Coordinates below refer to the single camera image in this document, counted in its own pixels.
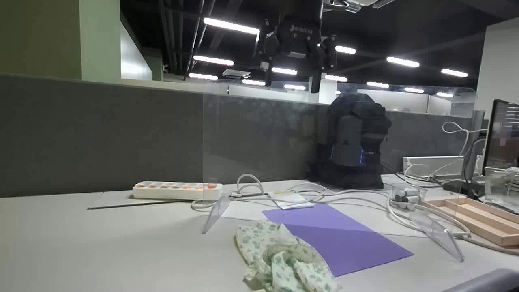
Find computer monitor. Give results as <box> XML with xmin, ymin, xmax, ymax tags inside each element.
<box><xmin>483</xmin><ymin>99</ymin><xmax>519</xmax><ymax>169</ymax></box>

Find white adapter plugs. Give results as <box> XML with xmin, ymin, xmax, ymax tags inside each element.
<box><xmin>391</xmin><ymin>187</ymin><xmax>423</xmax><ymax>209</ymax></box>

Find clear glass barrier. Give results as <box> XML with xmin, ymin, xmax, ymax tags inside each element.
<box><xmin>199</xmin><ymin>88</ymin><xmax>491</xmax><ymax>265</ymax></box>

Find white power strip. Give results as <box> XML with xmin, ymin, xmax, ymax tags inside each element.
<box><xmin>131</xmin><ymin>182</ymin><xmax>222</xmax><ymax>201</ymax></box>

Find wooden tray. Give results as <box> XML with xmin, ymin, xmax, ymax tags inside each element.
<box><xmin>428</xmin><ymin>198</ymin><xmax>519</xmax><ymax>248</ymax></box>

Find grey partition wall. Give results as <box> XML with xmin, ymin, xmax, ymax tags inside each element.
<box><xmin>0</xmin><ymin>73</ymin><xmax>488</xmax><ymax>198</ymax></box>

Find purple paper sheet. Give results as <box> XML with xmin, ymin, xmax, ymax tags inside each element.
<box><xmin>264</xmin><ymin>205</ymin><xmax>410</xmax><ymax>276</ymax></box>

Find white green patterned cloth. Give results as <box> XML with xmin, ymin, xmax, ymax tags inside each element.
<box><xmin>233</xmin><ymin>222</ymin><xmax>344</xmax><ymax>292</ymax></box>

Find white cable bundle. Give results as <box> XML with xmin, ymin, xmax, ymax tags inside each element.
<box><xmin>190</xmin><ymin>172</ymin><xmax>519</xmax><ymax>256</ymax></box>

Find black backpack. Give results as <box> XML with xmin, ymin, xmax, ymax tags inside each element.
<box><xmin>308</xmin><ymin>93</ymin><xmax>391</xmax><ymax>190</ymax></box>

